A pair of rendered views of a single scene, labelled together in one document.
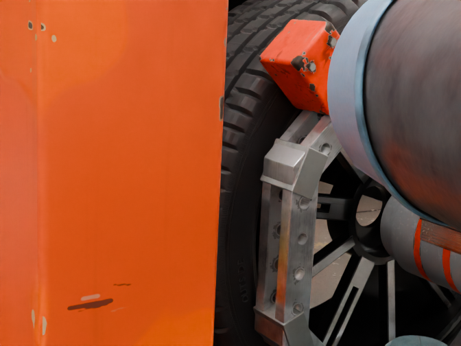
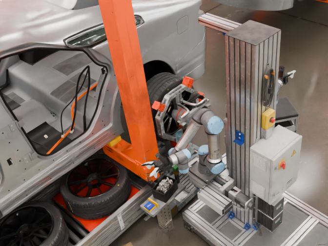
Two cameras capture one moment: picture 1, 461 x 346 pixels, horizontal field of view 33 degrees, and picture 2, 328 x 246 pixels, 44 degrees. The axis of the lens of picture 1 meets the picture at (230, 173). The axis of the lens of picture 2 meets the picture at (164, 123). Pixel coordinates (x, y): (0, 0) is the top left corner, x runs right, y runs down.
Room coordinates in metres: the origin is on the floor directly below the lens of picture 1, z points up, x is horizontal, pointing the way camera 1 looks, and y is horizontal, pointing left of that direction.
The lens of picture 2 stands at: (-2.00, 0.23, 3.26)
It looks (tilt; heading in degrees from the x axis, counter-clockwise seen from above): 39 degrees down; 353
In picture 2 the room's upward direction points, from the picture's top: 9 degrees counter-clockwise
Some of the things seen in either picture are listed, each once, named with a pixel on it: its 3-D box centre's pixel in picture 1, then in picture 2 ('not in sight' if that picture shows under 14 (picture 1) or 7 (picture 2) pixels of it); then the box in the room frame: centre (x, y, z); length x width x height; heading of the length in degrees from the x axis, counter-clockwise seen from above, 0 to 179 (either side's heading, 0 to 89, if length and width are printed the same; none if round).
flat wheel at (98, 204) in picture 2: not in sight; (95, 185); (0.84, 0.65, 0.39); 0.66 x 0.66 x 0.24
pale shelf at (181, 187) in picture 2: not in sight; (163, 196); (0.45, 0.06, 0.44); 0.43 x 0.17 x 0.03; 124
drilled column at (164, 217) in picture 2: not in sight; (163, 214); (0.43, 0.08, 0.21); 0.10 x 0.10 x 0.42; 34
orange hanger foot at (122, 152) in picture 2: not in sight; (123, 147); (0.95, 0.30, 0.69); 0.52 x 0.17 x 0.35; 34
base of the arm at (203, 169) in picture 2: not in sight; (206, 164); (0.30, -0.33, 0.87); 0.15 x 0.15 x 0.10
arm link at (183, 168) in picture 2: not in sight; (182, 164); (0.12, -0.10, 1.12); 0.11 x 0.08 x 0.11; 15
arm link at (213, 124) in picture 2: not in sight; (213, 144); (0.17, -0.37, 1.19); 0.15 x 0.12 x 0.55; 15
